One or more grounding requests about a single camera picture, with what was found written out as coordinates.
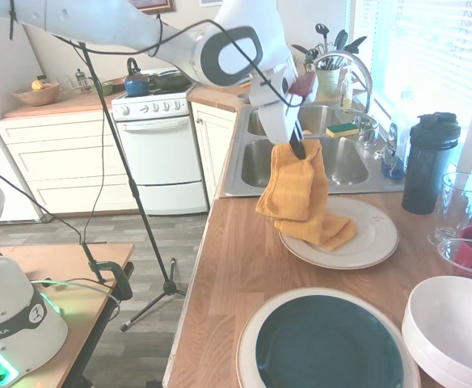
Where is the clear Dawn soap bottle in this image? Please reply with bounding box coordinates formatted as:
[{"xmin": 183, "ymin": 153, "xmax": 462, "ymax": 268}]
[{"xmin": 380, "ymin": 92, "xmax": 414, "ymax": 181}]

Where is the chrome gooseneck faucet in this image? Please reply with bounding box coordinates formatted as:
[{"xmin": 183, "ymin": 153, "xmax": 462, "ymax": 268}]
[{"xmin": 314, "ymin": 51, "xmax": 373, "ymax": 118}]

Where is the white base cabinet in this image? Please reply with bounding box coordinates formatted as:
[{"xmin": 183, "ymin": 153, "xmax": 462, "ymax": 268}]
[
  {"xmin": 0, "ymin": 109, "xmax": 140, "ymax": 222},
  {"xmin": 189, "ymin": 100, "xmax": 239, "ymax": 208}
]

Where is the stainless steel double sink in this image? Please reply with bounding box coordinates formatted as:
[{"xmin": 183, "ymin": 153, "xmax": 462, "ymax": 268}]
[{"xmin": 223, "ymin": 103, "xmax": 407, "ymax": 198}]

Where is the small clear cup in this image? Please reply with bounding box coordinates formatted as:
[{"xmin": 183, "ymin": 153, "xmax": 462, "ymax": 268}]
[{"xmin": 436, "ymin": 238, "xmax": 472, "ymax": 286}]

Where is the black shaker bottle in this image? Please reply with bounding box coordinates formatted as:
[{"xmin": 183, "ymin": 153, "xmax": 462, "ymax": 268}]
[{"xmin": 401, "ymin": 112, "xmax": 462, "ymax": 215}]

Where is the dark red wrist camera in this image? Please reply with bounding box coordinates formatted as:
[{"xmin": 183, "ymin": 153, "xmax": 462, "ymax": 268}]
[{"xmin": 288, "ymin": 72, "xmax": 318, "ymax": 103}]

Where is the white oven stove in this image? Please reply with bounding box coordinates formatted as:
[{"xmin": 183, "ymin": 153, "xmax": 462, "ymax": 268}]
[{"xmin": 110, "ymin": 72, "xmax": 211, "ymax": 216}]

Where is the clear hand soap bottle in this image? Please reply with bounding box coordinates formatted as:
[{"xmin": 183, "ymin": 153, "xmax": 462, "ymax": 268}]
[{"xmin": 339, "ymin": 66, "xmax": 353, "ymax": 111}]

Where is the yellow green sponge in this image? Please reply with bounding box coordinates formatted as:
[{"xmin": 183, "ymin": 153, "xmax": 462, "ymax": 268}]
[{"xmin": 326, "ymin": 123, "xmax": 360, "ymax": 139}]

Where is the black frying pan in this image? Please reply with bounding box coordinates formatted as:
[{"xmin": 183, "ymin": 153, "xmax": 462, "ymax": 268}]
[{"xmin": 149, "ymin": 71, "xmax": 192, "ymax": 92}]

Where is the wooden fruit bowl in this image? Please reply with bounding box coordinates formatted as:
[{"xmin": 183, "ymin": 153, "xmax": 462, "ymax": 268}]
[{"xmin": 11, "ymin": 78, "xmax": 62, "ymax": 107}]

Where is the black turner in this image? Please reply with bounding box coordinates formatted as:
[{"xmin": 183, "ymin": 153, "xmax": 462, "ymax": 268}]
[{"xmin": 343, "ymin": 36, "xmax": 369, "ymax": 56}]

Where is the wood framed picture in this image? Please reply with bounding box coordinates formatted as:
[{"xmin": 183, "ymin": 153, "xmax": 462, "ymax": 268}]
[{"xmin": 130, "ymin": 0, "xmax": 177, "ymax": 15}]

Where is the large cream plate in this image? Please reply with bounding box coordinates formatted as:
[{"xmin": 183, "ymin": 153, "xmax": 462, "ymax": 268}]
[{"xmin": 235, "ymin": 286, "xmax": 422, "ymax": 388}]

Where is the dark metal table clamp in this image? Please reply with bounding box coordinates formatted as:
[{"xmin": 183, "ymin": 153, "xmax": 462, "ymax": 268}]
[{"xmin": 80, "ymin": 240, "xmax": 134, "ymax": 302}]

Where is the white plate gold rim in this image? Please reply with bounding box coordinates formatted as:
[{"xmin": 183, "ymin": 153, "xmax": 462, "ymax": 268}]
[{"xmin": 278, "ymin": 196, "xmax": 399, "ymax": 271}]

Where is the tall clear footed glass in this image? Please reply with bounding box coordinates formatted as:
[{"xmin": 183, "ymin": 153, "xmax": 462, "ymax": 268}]
[{"xmin": 427, "ymin": 172, "xmax": 472, "ymax": 247}]

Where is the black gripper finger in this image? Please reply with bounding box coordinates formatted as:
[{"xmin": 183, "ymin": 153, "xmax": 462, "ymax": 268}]
[
  {"xmin": 289, "ymin": 136, "xmax": 308, "ymax": 162},
  {"xmin": 293, "ymin": 120, "xmax": 306, "ymax": 149}
]

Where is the pale green utensil crock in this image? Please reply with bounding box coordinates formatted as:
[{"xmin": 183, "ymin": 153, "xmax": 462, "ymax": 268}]
[{"xmin": 314, "ymin": 66, "xmax": 341, "ymax": 100}]

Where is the yellow cloth towel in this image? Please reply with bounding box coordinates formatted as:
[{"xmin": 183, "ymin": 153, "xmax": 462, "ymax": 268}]
[{"xmin": 255, "ymin": 141, "xmax": 359, "ymax": 252}]

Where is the white ceramic bowl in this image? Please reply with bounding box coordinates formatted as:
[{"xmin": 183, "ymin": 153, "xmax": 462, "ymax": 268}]
[
  {"xmin": 401, "ymin": 310, "xmax": 472, "ymax": 388},
  {"xmin": 406, "ymin": 276, "xmax": 472, "ymax": 375}
]

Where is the black slotted spoon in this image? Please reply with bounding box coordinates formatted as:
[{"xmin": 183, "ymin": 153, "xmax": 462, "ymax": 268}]
[{"xmin": 315, "ymin": 23, "xmax": 331, "ymax": 53}]

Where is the dark green plate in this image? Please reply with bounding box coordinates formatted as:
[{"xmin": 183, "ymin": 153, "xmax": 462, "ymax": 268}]
[{"xmin": 254, "ymin": 294, "xmax": 406, "ymax": 388}]

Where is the black spatula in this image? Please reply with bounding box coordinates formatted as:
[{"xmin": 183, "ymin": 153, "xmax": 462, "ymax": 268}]
[{"xmin": 334, "ymin": 28, "xmax": 349, "ymax": 57}]

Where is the black tripod stand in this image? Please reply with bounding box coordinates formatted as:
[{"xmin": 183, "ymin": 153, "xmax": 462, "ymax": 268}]
[{"xmin": 52, "ymin": 34, "xmax": 188, "ymax": 333}]

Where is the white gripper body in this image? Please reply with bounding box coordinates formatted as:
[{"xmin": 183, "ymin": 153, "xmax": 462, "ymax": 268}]
[{"xmin": 247, "ymin": 66, "xmax": 302, "ymax": 145}]

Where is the glass french press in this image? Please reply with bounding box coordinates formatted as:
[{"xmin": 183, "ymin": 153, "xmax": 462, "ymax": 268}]
[{"xmin": 74, "ymin": 68, "xmax": 94, "ymax": 95}]

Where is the white window blind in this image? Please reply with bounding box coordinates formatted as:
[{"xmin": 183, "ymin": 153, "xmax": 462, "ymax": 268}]
[{"xmin": 389, "ymin": 0, "xmax": 472, "ymax": 179}]

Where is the blue kettle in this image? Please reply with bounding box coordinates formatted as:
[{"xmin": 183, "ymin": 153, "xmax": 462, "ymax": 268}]
[{"xmin": 123, "ymin": 57, "xmax": 151, "ymax": 97}]

